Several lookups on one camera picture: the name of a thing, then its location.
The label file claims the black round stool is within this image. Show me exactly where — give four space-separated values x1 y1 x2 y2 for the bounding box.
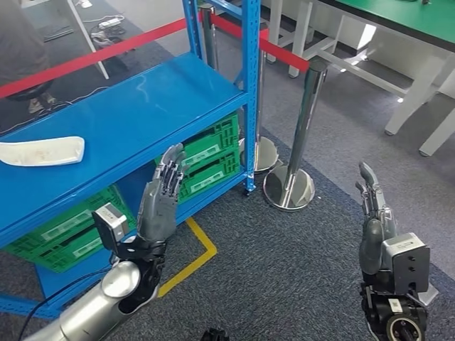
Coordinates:
6 80 54 102

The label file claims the black bag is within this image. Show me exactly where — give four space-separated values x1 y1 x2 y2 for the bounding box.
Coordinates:
90 26 125 48

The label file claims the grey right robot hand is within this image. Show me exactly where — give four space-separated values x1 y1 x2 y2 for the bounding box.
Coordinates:
355 161 398 277

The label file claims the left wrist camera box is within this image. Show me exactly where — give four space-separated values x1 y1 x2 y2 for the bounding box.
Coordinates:
91 203 131 255

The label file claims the black robot body part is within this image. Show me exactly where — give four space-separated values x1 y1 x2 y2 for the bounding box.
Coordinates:
201 328 231 341

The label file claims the chrome stanchion post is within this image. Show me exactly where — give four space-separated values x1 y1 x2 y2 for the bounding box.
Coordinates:
200 4 220 72

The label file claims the white curved plastic part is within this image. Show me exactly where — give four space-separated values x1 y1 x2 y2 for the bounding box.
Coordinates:
0 136 85 168

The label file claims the blue metal shelf rack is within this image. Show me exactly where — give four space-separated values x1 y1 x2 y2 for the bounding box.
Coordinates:
0 0 262 321

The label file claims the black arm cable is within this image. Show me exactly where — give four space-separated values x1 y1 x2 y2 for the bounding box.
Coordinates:
17 267 112 341

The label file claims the large chrome round floor base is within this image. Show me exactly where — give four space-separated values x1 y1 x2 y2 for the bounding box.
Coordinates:
263 56 330 212

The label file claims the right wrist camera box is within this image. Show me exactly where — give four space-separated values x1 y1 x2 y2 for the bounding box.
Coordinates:
381 232 431 295

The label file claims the red barrier belt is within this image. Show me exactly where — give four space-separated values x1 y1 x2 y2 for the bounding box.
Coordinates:
0 18 187 99
197 10 311 74

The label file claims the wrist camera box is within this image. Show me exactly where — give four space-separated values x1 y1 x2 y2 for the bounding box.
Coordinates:
381 232 431 295
91 203 131 255

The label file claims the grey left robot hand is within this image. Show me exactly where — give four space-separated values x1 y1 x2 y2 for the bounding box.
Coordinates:
136 143 190 243

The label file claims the white power strip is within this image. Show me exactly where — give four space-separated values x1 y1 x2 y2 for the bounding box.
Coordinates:
98 15 125 29

